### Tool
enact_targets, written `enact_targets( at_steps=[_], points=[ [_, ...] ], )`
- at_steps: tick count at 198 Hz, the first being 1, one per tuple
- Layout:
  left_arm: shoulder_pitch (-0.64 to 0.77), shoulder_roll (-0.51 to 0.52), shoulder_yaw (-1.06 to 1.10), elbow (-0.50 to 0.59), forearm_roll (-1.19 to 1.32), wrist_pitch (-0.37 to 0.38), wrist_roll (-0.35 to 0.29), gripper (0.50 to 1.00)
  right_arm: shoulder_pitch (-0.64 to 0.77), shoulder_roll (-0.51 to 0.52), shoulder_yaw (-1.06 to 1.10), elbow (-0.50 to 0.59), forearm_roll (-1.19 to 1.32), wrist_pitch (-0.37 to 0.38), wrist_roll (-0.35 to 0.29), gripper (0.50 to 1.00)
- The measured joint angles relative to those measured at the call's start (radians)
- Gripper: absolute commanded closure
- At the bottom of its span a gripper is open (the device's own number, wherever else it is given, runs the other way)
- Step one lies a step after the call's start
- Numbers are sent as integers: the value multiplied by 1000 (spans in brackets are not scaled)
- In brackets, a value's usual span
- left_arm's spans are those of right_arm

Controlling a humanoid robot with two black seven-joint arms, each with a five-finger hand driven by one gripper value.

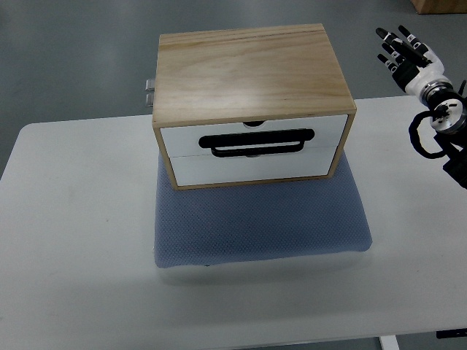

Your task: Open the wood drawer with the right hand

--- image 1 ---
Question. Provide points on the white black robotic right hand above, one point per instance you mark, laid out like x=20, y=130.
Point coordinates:
x=412, y=63

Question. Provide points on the lower silver clamp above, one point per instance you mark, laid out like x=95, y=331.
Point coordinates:
x=149, y=101

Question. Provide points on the white lower drawer front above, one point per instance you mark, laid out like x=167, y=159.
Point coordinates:
x=208, y=169

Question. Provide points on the white drawer black handle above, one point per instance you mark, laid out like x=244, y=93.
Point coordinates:
x=324, y=131

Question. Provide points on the silver clamp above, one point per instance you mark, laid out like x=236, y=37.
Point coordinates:
x=149, y=101
x=150, y=84

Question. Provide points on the white table leg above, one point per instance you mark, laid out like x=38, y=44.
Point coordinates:
x=389, y=342

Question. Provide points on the black table control panel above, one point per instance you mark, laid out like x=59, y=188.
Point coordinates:
x=445, y=334

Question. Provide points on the cardboard box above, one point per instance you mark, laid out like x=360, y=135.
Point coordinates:
x=439, y=7

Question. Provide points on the blue mesh cushion pad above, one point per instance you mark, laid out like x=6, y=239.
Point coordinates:
x=215, y=226

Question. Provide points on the upper silver clamp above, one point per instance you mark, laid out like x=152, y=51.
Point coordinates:
x=150, y=84

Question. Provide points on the wooden drawer cabinet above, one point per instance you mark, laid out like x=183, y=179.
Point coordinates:
x=248, y=76

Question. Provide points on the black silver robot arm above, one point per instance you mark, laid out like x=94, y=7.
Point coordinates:
x=447, y=115

